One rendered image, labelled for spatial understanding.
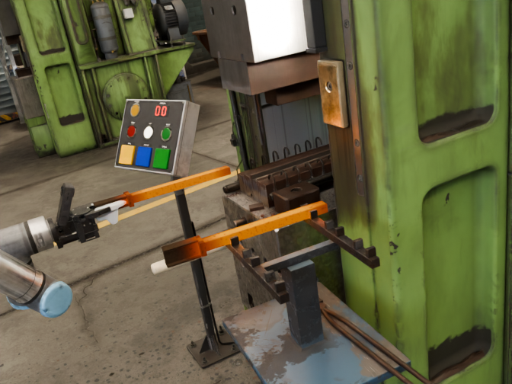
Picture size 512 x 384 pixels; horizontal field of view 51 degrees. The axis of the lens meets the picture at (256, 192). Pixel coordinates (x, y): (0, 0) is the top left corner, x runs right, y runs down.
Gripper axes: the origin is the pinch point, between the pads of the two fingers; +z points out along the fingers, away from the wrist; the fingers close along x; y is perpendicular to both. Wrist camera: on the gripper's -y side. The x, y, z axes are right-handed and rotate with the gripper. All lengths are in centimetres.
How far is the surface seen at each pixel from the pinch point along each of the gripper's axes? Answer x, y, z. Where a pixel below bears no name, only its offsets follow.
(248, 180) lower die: -5.8, 9.6, 41.7
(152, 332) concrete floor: -92, 106, 10
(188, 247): 37.7, 2.5, 6.3
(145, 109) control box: -61, -10, 28
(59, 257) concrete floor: -219, 105, -19
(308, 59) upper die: 7, -26, 63
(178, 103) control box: -46, -12, 37
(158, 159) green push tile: -45, 6, 24
